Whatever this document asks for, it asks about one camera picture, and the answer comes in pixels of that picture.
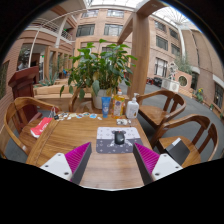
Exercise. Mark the red paper bag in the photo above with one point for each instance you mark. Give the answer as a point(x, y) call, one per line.
point(40, 127)

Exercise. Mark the dark grey flat tablet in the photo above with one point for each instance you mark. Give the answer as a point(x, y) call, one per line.
point(178, 151)

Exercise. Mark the blue squeeze tube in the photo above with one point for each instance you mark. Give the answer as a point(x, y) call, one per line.
point(106, 106)

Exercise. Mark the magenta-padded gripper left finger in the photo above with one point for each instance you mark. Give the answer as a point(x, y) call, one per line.
point(77, 158)

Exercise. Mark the blue sticker card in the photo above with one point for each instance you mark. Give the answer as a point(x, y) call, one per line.
point(93, 116)

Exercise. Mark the long wooden planter bench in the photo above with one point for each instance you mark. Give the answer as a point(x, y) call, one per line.
point(50, 90)

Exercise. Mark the small white bear toy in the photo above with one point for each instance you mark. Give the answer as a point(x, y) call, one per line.
point(122, 122)

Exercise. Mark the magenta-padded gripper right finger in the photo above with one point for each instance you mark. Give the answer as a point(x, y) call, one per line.
point(148, 159)

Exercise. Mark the dark parked car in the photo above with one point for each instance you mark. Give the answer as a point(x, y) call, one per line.
point(156, 81)

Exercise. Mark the spiky green agave plant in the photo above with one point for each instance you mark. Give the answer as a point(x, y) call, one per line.
point(50, 79)

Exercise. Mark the black computer mouse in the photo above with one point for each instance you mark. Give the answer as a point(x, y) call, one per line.
point(119, 138)

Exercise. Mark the white pump bottle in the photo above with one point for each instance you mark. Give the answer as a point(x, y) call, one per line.
point(132, 109)

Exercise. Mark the dark red wooden pedestal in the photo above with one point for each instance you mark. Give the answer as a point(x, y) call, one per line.
point(23, 83)

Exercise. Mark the orange dish soap bottle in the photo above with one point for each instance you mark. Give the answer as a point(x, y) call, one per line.
point(118, 106)

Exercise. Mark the green potted plant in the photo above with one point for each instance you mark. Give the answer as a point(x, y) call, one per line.
point(100, 66)

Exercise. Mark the small black round object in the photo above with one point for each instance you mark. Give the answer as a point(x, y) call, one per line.
point(56, 117)

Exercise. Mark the white and grey mouse pad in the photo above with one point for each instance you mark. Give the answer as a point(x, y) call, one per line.
point(106, 140)

